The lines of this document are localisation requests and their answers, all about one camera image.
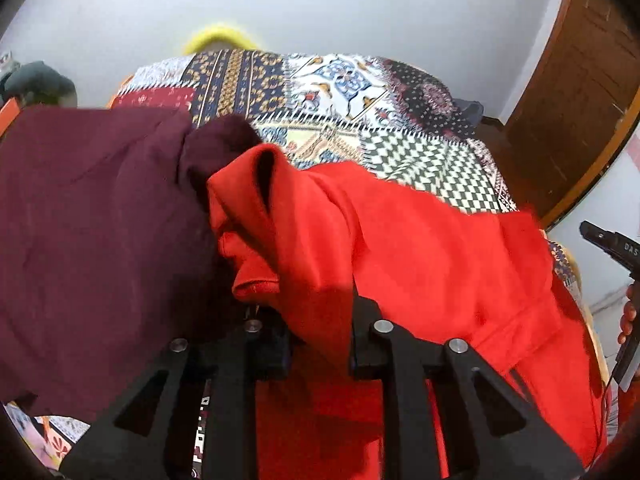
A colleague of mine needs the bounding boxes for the red zip jacket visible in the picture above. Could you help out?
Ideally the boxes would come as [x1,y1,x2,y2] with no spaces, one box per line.
[207,144,606,479]

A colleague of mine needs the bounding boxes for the person's right hand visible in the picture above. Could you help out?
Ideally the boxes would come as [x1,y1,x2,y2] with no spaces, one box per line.
[617,282,638,344]

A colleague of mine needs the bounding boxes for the brown wooden wardrobe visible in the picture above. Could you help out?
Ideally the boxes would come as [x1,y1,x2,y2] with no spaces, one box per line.
[506,0,639,226]

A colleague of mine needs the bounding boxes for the dark maroon garment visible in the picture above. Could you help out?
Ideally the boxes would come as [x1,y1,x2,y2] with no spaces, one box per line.
[1,106,259,422]

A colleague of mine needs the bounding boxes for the dark grey backpack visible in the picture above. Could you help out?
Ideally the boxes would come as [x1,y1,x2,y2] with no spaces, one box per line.
[454,99,484,128]

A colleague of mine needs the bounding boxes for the patchwork patterned bedspread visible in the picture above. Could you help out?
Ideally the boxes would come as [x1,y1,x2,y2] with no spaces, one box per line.
[4,48,584,476]

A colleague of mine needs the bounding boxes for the orange box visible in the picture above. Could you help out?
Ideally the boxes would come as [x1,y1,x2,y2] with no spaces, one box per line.
[0,98,21,136]

